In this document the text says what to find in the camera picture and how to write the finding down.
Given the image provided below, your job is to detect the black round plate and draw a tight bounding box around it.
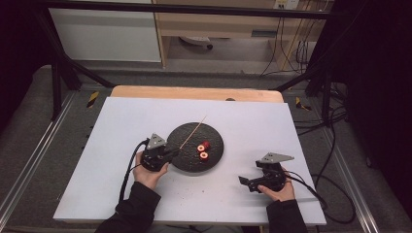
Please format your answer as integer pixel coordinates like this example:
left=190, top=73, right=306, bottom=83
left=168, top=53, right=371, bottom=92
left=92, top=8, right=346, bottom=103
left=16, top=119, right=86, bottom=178
left=164, top=121, right=225, bottom=174

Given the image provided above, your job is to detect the person's right hand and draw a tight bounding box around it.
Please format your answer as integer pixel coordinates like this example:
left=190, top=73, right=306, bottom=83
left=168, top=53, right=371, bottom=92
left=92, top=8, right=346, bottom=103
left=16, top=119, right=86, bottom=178
left=257, top=176, right=296, bottom=203

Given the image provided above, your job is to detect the thin wooden skewer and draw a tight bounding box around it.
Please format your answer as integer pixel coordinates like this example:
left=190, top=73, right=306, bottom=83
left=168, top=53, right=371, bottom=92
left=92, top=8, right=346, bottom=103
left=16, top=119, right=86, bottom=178
left=179, top=115, right=208, bottom=150

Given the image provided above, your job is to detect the light wooden desk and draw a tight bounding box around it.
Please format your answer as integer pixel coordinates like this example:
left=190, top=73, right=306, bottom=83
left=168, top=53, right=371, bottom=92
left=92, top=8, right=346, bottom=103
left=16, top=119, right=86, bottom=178
left=152, top=0, right=329, bottom=71

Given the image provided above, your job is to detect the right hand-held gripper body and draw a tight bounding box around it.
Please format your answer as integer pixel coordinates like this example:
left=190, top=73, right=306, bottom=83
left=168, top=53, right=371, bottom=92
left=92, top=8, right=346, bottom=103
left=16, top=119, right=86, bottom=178
left=255, top=151, right=295, bottom=193

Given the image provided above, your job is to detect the bundle of hanging black cables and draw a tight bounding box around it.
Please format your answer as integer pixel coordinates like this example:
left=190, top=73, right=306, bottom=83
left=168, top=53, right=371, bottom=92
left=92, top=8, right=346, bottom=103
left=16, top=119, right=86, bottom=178
left=259, top=9, right=325, bottom=78

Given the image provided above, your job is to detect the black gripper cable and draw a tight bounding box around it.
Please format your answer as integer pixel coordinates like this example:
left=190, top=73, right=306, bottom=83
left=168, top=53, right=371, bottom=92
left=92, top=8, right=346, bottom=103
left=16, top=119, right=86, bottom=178
left=283, top=169, right=357, bottom=225
left=118, top=138, right=151, bottom=204

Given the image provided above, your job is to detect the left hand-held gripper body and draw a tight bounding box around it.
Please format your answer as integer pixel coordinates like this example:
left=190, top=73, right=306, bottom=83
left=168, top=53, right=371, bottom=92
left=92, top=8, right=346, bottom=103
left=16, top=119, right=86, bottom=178
left=140, top=132, right=171, bottom=173

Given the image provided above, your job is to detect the white cabinet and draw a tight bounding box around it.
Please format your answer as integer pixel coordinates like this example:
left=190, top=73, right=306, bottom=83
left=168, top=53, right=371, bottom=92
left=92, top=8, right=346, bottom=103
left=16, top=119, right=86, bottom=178
left=49, top=0, right=162, bottom=63

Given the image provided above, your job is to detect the white wall socket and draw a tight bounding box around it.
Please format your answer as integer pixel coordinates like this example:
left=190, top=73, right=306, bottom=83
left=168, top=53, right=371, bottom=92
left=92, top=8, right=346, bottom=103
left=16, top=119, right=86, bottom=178
left=272, top=0, right=301, bottom=11

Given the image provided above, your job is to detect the white board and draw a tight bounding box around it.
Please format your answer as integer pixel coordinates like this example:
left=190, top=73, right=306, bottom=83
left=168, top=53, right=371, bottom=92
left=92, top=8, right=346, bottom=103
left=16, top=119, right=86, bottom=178
left=52, top=96, right=327, bottom=226

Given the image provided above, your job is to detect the black metal frame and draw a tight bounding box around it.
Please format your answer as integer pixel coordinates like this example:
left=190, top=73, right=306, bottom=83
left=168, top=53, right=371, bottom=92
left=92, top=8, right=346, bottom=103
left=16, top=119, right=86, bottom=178
left=30, top=0, right=349, bottom=122

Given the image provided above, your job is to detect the black curtain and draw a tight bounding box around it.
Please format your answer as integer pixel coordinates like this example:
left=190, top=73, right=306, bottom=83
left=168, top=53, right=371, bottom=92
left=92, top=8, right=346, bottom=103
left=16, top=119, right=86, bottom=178
left=310, top=0, right=412, bottom=212
left=0, top=0, right=54, bottom=130

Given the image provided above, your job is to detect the aluminium rail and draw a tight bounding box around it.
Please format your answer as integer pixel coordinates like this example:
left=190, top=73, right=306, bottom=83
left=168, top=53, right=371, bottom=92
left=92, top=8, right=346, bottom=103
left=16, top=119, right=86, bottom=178
left=0, top=91, right=78, bottom=224
left=319, top=125, right=381, bottom=233

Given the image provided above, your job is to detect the person's left hand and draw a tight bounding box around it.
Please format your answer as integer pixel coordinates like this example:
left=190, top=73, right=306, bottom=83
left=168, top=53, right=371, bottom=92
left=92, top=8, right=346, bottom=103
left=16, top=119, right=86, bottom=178
left=132, top=150, right=170, bottom=191

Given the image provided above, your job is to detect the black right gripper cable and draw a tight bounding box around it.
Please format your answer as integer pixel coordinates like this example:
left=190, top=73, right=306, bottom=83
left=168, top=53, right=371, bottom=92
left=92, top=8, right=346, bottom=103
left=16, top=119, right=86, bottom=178
left=283, top=169, right=357, bottom=225

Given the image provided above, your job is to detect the yellow black tape strip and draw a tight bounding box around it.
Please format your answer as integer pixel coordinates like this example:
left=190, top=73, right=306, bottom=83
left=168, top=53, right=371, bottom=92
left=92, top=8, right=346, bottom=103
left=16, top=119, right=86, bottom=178
left=86, top=90, right=101, bottom=109
left=294, top=96, right=313, bottom=112

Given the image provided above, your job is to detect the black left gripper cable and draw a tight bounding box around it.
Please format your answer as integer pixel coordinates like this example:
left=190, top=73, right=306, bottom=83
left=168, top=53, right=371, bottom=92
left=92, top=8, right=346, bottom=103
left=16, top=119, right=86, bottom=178
left=118, top=138, right=151, bottom=204

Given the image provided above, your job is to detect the wooden table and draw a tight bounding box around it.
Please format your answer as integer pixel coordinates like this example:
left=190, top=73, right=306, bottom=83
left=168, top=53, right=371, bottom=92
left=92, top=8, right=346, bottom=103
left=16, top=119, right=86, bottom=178
left=110, top=84, right=285, bottom=104

